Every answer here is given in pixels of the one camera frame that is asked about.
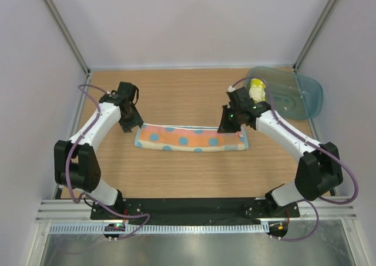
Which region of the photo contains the white slotted cable duct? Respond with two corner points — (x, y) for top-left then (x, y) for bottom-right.
(49, 222), (269, 235)

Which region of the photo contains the blue orange dotted towel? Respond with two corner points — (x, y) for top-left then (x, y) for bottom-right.
(134, 123), (249, 153)

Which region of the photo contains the clear blue plastic tray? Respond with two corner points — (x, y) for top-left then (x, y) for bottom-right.
(244, 66), (323, 120)

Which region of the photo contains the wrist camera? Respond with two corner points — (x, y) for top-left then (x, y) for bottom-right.
(227, 86), (255, 111)
(117, 82), (139, 105)

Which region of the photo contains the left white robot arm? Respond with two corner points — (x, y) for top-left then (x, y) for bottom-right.
(54, 100), (143, 219)

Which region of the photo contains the yellow green patterned towel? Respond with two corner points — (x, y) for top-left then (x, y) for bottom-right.
(249, 78), (266, 103)

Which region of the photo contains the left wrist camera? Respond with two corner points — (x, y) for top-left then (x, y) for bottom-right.
(117, 82), (139, 105)

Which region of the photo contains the left aluminium frame post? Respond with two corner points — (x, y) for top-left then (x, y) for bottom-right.
(42, 0), (90, 77)

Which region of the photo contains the front aluminium rail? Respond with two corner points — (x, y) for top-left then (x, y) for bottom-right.
(35, 199), (357, 223)

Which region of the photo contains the purple cable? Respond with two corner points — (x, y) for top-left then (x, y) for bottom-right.
(227, 77), (360, 243)
(65, 83), (151, 243)

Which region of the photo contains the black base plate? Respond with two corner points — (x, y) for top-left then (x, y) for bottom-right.
(92, 198), (300, 221)

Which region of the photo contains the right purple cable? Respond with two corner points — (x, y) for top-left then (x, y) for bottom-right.
(227, 77), (360, 243)

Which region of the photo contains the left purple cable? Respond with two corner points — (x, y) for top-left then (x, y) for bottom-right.
(65, 83), (151, 243)

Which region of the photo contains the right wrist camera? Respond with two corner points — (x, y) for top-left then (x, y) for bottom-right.
(227, 86), (255, 111)

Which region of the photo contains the aluminium frame post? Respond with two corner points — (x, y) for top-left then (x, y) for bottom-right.
(293, 0), (340, 73)
(42, 0), (90, 77)

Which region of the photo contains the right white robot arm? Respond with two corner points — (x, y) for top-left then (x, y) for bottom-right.
(218, 105), (343, 217)

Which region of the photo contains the right aluminium frame post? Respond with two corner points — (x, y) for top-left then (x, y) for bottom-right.
(293, 0), (340, 73)

